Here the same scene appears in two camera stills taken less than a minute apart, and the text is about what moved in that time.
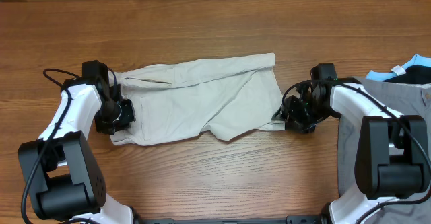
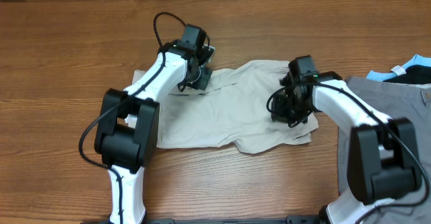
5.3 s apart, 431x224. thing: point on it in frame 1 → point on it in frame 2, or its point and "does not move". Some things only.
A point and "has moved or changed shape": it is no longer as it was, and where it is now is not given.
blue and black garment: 417,70 does not move
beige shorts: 224,95 has moved or changed shape
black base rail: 305,219 does not move
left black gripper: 128,116 → 201,81
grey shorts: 404,99 does not move
